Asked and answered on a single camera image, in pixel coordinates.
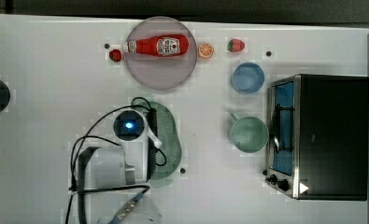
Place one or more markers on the blue cup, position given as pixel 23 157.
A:
pixel 248 78

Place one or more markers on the black toaster oven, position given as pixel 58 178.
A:
pixel 318 137

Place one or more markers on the toy strawberry left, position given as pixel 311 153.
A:
pixel 115 55

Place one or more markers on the purple round plate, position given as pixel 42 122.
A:
pixel 160 73

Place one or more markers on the toy orange slice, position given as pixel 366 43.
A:
pixel 205 51

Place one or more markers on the red ketchup bottle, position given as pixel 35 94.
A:
pixel 159 46

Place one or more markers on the green mug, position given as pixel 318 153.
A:
pixel 248 134

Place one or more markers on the toy strawberry right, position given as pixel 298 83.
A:
pixel 235 45

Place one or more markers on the toy strawberry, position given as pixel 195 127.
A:
pixel 115 55
pixel 235 45

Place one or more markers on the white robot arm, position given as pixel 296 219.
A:
pixel 126 163

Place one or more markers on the green plastic strainer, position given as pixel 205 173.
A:
pixel 168 156

